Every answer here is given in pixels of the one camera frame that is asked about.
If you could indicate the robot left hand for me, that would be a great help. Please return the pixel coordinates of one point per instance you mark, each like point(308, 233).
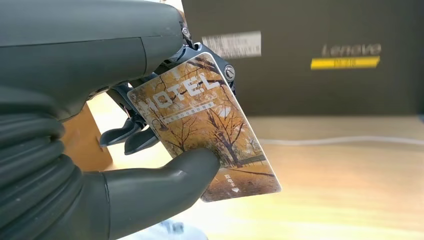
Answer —
point(82, 49)

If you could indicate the grey laptop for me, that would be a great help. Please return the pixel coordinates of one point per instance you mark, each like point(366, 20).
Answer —
point(298, 82)

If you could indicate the hotel print ID card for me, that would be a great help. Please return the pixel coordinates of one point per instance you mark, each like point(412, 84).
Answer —
point(198, 116)

